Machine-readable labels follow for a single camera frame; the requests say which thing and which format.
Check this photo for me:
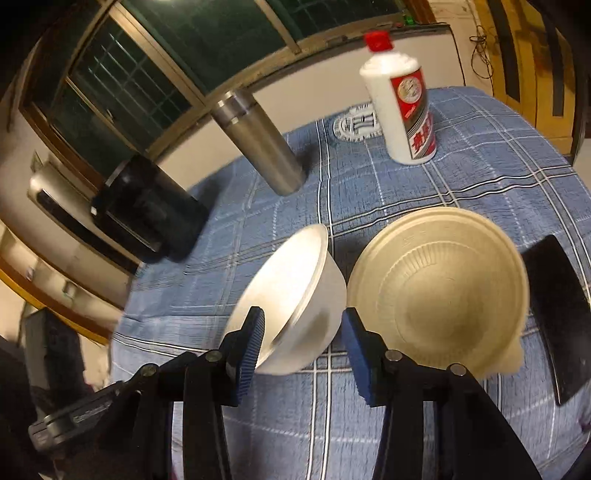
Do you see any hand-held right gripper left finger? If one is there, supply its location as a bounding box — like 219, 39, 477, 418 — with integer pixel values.
60, 306, 267, 480

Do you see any wooden door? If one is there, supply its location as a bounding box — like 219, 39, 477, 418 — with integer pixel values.
429, 0, 583, 154

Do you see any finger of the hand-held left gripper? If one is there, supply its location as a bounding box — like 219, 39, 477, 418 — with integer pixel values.
71, 381, 139, 428

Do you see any beige plastic bowl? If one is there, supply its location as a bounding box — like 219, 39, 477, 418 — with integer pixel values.
346, 207, 530, 380

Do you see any window with brown frame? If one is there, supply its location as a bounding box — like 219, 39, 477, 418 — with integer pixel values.
18, 0, 435, 186

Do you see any blue checked tablecloth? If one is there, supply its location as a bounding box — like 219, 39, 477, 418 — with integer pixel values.
108, 85, 591, 480

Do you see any black cylindrical canister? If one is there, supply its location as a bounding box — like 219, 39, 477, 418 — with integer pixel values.
89, 154, 209, 265

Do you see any hanging black cable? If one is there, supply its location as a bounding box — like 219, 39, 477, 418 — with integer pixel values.
468, 25, 496, 80

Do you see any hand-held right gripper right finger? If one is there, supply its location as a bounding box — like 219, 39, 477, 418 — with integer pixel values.
341, 307, 542, 480

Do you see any silver cylindrical appliance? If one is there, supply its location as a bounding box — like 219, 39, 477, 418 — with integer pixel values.
27, 162, 141, 274

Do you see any black flat object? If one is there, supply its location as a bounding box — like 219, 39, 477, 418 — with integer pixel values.
521, 234, 591, 408

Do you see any stainless steel thermos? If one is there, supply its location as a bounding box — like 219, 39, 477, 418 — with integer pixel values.
211, 89, 306, 195

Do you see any white liquor bottle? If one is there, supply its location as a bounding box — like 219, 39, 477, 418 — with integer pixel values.
359, 31, 437, 165

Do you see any white foam bowl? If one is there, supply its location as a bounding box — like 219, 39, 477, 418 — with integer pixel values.
223, 223, 347, 376

